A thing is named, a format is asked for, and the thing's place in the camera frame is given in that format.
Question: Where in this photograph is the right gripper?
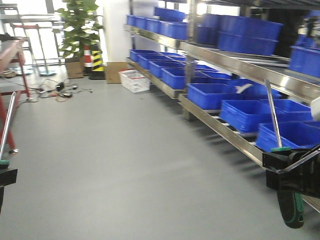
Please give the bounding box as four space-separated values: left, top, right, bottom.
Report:
262 144 320 199

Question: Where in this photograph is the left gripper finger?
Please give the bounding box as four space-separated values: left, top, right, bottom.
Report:
0 167 18 210

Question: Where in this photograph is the green black screwdriver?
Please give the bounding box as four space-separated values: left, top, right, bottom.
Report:
264 79 304 229
0 91 17 170

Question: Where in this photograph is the red framed work table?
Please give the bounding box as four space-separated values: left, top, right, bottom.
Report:
0 33 33 155

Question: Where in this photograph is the metal storage shelf rack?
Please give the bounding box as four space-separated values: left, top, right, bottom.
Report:
123 0 320 213

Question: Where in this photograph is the brown cardboard box on floor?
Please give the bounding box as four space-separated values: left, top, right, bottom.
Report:
65 57 84 79

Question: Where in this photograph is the yellow black striped cone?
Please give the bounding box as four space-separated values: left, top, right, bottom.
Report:
89 44 106 80

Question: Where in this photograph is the red white traffic cone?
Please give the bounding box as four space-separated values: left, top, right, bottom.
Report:
83 45 92 76

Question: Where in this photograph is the white plastic basket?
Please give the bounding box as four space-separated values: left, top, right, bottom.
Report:
118 69 150 94

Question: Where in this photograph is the green potted plant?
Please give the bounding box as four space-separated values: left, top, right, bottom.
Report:
55 0 103 59

